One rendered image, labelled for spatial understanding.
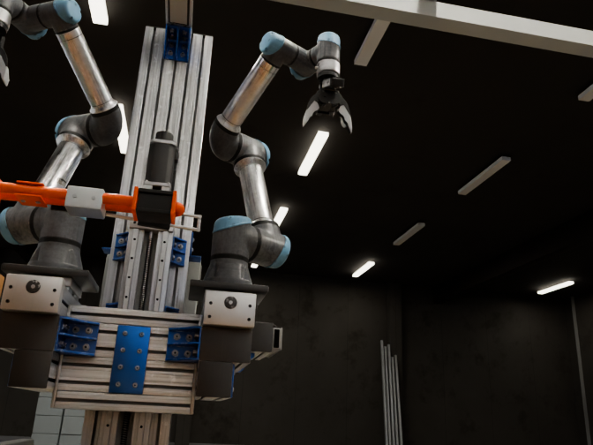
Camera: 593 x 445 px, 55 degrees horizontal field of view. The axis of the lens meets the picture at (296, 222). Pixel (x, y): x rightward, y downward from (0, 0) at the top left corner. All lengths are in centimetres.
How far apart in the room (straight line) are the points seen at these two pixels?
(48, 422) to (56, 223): 715
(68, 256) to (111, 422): 48
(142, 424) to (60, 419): 704
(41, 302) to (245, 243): 59
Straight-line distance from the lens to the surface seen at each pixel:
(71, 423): 873
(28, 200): 125
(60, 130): 213
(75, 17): 194
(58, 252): 173
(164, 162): 191
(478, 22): 401
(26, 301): 157
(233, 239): 172
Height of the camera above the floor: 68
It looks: 19 degrees up
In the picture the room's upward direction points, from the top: 3 degrees clockwise
